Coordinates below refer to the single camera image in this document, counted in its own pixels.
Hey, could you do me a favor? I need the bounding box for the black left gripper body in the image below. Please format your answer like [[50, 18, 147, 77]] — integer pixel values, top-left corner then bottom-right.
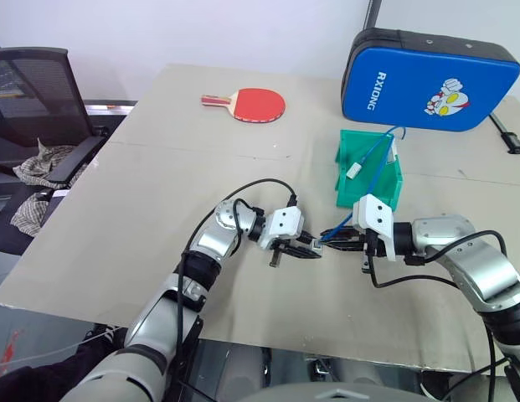
[[267, 234, 306, 269]]

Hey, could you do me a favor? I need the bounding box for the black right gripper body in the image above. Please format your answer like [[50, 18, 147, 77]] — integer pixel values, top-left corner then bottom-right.
[[349, 228, 389, 274]]

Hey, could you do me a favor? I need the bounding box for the blue cable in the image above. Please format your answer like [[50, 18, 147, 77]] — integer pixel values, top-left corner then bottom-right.
[[318, 137, 399, 247], [354, 125, 408, 169]]

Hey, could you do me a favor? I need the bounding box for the green plastic bin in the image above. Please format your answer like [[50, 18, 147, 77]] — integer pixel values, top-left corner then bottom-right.
[[333, 128, 405, 212]]

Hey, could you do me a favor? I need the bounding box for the red table tennis paddle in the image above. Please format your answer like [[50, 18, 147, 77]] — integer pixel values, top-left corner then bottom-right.
[[200, 87, 287, 125]]

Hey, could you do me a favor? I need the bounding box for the grey robot torso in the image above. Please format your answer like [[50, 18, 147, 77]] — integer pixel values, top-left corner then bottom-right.
[[236, 376, 435, 402]]

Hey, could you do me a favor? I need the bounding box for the blue RXIONG kick pad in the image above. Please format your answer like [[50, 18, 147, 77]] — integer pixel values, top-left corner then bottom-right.
[[341, 27, 520, 133]]

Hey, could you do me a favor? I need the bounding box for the black shoe with white laces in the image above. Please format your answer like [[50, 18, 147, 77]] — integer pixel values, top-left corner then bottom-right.
[[73, 322, 129, 357]]

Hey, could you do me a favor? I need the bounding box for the dark desk with metal edge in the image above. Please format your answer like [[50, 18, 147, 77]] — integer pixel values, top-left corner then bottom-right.
[[84, 99, 138, 131]]

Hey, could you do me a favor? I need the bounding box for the plaid grey cloth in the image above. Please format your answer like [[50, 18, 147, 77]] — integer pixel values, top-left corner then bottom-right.
[[10, 140, 91, 238]]

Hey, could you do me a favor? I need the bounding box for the black mesh office chair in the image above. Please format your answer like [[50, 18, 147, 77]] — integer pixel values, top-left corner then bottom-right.
[[0, 46, 111, 257]]

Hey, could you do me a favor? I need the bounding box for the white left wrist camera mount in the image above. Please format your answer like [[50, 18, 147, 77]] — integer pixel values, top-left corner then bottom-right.
[[258, 206, 306, 252]]

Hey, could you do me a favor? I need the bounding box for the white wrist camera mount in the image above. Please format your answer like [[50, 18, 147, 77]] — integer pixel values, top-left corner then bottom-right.
[[258, 206, 306, 252], [352, 193, 398, 263]]

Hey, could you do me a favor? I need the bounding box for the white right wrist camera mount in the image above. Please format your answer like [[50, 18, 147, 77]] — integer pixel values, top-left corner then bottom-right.
[[352, 193, 398, 263]]

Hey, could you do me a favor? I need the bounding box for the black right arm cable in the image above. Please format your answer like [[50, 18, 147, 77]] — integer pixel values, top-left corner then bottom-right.
[[365, 229, 508, 402]]

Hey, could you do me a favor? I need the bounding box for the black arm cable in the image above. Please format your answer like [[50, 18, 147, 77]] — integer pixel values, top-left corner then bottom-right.
[[173, 178, 300, 378], [365, 229, 508, 402]]

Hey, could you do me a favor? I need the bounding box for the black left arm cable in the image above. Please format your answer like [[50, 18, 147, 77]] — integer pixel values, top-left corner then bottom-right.
[[173, 178, 300, 378]]

